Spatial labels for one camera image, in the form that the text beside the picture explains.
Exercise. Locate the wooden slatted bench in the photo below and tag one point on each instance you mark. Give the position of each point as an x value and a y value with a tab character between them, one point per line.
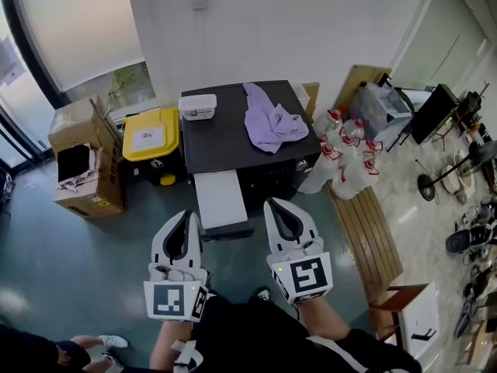
369	239

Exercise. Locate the person's right shoe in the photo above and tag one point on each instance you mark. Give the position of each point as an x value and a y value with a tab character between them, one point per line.
264	294

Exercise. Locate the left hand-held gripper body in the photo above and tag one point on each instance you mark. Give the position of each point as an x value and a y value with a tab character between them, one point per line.
171	299

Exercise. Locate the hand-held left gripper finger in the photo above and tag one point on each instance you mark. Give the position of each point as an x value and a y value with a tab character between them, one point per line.
159	243
195	247

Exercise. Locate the white foam board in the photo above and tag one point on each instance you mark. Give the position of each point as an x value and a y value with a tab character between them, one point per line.
303	95

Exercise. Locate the cardboard boxes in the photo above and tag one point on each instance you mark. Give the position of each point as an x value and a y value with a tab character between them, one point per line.
112	177

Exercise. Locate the person's right forearm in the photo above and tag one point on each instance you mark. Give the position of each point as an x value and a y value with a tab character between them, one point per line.
326	319

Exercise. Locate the white round planter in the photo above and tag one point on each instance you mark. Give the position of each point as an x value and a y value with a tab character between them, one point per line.
452	181

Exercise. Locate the large leaning cardboard sheet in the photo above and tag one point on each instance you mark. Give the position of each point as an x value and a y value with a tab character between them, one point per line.
357	84

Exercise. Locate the closed cardboard box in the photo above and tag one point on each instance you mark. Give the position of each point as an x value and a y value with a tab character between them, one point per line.
71	124

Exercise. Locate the black washing machine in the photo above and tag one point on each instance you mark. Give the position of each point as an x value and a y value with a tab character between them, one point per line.
217	146

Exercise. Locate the person's black clothing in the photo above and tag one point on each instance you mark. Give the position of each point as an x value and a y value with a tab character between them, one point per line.
252	336

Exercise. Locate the white drawer tray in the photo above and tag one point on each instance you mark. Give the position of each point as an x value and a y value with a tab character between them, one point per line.
221	196

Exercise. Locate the white cabinet with wooden top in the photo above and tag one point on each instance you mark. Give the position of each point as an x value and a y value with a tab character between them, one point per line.
419	317

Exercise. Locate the white plastic lidded box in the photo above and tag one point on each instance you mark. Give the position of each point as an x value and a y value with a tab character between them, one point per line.
198	105

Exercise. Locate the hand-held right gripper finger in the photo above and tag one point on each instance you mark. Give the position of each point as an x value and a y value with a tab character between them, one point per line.
273	235
306	227

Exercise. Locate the clear plastic storage bag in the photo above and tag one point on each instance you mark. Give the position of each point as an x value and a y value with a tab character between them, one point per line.
376	109

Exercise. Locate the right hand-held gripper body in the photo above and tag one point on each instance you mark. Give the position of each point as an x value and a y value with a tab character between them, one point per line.
306	278

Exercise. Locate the white wall switch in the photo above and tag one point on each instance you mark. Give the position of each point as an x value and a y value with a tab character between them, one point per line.
199	2

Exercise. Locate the cluster of clear water jugs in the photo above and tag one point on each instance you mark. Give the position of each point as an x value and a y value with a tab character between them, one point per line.
349	169

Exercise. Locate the purple cloth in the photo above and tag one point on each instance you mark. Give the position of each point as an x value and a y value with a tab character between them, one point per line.
272	126

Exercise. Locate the black round device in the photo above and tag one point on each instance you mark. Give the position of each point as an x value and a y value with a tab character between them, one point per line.
458	241

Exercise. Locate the black flat monitor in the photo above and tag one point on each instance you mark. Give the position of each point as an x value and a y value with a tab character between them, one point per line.
433	115

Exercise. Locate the small flat cardboard piece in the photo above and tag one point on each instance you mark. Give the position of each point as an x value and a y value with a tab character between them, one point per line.
313	99

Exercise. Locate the black bin with yellow lid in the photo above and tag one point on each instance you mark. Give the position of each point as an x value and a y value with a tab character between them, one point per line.
149	138

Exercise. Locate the person's left forearm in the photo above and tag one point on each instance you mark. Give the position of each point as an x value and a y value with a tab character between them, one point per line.
167	344

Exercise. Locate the black floor fan stand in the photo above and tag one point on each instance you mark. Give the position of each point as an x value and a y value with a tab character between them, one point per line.
427	187

